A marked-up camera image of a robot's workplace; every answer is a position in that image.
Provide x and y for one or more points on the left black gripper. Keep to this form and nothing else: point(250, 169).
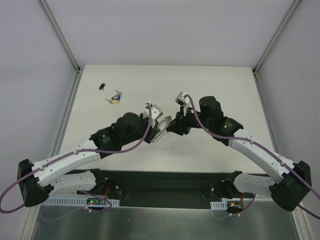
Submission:
point(153, 131)

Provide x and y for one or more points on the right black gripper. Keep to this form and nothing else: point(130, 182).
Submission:
point(182, 124)

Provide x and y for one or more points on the metal disc with keyrings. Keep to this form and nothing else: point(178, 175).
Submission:
point(162, 127)

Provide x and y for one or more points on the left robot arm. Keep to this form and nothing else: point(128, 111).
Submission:
point(41, 179)

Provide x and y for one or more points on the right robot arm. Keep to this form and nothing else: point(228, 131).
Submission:
point(287, 182)

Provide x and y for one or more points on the yellow tag key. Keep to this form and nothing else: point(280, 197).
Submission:
point(113, 101)

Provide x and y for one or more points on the blue tag key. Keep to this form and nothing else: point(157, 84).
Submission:
point(117, 97)

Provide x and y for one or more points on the black key fob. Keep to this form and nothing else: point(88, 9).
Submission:
point(102, 87)

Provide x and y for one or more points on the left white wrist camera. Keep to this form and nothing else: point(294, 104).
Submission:
point(152, 111)

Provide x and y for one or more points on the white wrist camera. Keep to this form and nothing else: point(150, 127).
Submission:
point(152, 111)
point(184, 102)

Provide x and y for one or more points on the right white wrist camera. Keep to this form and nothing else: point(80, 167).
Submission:
point(184, 102)

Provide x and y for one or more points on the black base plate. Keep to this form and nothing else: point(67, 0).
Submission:
point(154, 189)

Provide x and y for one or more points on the right white cable duct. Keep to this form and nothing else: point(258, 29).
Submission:
point(219, 205)

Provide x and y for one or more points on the white cable duct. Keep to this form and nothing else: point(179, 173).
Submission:
point(71, 201)
point(219, 205)

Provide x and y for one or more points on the left white cable duct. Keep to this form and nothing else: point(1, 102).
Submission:
point(71, 201)

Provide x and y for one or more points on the left aluminium frame post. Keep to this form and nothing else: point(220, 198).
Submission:
point(59, 34)

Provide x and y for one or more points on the aluminium frame post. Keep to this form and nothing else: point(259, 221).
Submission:
point(59, 34)
point(277, 34)

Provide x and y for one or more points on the right aluminium frame post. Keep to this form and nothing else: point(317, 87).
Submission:
point(277, 34)

